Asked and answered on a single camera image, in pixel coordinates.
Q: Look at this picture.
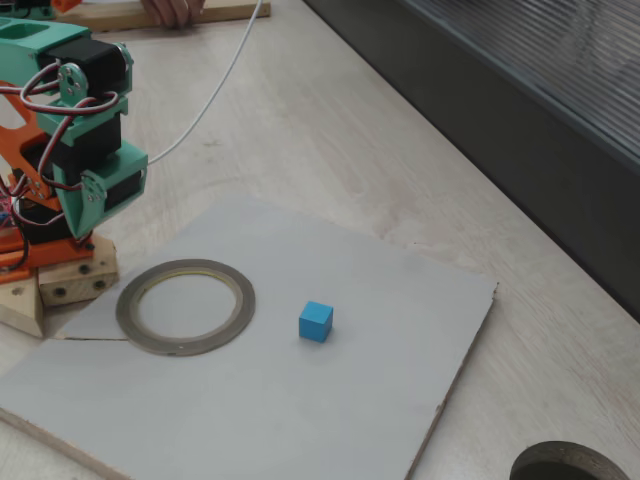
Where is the blue cube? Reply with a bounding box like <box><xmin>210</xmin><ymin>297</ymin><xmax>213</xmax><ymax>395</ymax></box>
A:
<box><xmin>298</xmin><ymin>300</ymin><xmax>335</xmax><ymax>345</ymax></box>

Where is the person's hand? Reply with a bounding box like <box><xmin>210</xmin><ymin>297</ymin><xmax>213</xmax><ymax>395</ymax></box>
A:
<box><xmin>141</xmin><ymin>0</ymin><xmax>205</xmax><ymax>29</ymax></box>

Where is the wooden base block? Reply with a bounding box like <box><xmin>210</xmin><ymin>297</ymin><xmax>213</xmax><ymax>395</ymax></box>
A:
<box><xmin>37</xmin><ymin>233</ymin><xmax>120</xmax><ymax>307</ymax></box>

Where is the orange board holder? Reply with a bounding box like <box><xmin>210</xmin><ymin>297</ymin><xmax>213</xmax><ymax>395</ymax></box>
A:
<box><xmin>0</xmin><ymin>242</ymin><xmax>30</xmax><ymax>285</ymax></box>

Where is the long wooden plank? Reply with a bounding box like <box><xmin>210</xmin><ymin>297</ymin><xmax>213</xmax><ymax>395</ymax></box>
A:
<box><xmin>0</xmin><ymin>274</ymin><xmax>46</xmax><ymax>339</ymax></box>

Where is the flat wooden leader base board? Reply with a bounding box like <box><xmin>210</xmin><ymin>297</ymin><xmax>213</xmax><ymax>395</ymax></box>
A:
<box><xmin>49</xmin><ymin>0</ymin><xmax>272</xmax><ymax>35</ymax></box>

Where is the white chipboard panel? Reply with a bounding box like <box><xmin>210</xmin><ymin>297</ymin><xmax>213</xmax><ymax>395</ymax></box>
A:
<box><xmin>0</xmin><ymin>193</ymin><xmax>500</xmax><ymax>480</ymax></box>

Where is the grey ribbed desk divider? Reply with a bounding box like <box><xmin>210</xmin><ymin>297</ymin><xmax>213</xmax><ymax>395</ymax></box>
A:
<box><xmin>303</xmin><ymin>0</ymin><xmax>640</xmax><ymax>324</ymax></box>

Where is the white USB cable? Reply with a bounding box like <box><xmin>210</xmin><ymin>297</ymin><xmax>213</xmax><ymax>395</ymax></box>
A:
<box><xmin>147</xmin><ymin>0</ymin><xmax>264</xmax><ymax>166</ymax></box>

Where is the grey ring of tape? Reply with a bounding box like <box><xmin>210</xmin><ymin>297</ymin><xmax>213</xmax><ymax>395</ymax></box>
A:
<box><xmin>115</xmin><ymin>258</ymin><xmax>257</xmax><ymax>357</ymax></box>

